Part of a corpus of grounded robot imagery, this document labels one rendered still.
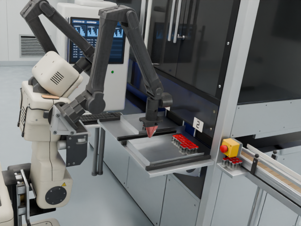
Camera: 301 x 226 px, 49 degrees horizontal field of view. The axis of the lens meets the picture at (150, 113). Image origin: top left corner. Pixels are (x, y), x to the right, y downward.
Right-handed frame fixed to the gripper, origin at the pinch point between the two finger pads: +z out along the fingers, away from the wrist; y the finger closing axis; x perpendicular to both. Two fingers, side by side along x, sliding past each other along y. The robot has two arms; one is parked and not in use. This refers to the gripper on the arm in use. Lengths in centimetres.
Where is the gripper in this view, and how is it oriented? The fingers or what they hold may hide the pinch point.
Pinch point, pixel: (149, 136)
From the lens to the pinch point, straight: 163.6
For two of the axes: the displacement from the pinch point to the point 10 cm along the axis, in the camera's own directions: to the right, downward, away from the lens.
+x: -4.9, -3.5, 8.0
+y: 8.7, -1.1, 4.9
